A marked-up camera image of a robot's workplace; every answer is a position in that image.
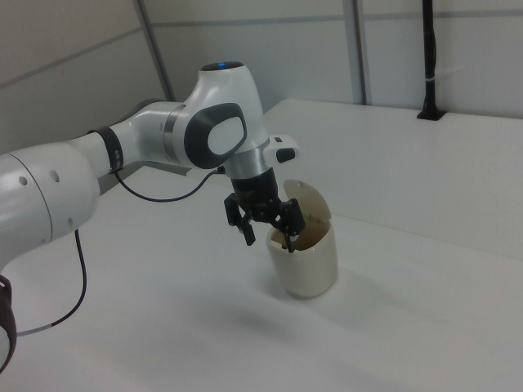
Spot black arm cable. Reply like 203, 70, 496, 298
16, 165, 226, 336

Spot small white trash bin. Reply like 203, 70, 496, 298
266, 219, 339, 300

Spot grey metal partition post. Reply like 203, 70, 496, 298
351, 0, 375, 105
133, 0, 177, 103

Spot black pole with base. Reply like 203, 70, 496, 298
416, 0, 447, 122

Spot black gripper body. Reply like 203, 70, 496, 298
230, 167, 284, 224

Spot white trash bin lid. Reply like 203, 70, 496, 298
283, 178, 333, 229

